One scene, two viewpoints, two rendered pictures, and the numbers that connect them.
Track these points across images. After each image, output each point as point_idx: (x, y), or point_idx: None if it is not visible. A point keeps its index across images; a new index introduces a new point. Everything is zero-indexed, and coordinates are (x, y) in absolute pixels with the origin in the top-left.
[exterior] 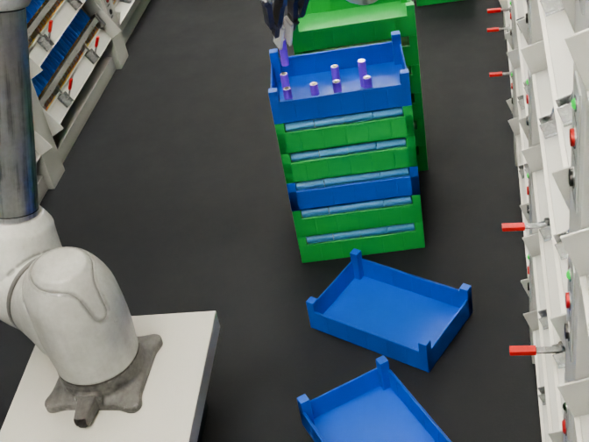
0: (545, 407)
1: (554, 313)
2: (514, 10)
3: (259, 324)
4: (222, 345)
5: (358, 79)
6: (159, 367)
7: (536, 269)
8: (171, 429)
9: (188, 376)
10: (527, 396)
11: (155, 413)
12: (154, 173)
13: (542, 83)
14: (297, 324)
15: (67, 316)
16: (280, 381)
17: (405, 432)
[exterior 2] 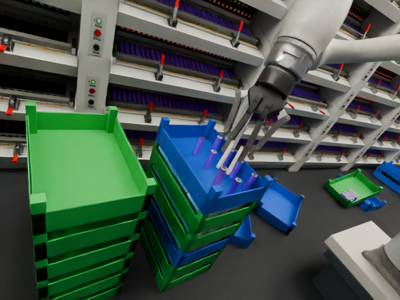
0: (253, 159)
1: (304, 109)
2: (131, 77)
3: (260, 277)
4: (283, 291)
5: (187, 158)
6: (367, 246)
7: (247, 133)
8: (372, 229)
9: (357, 232)
10: None
11: (375, 238)
12: None
13: None
14: (249, 255)
15: None
16: (278, 251)
17: (267, 202)
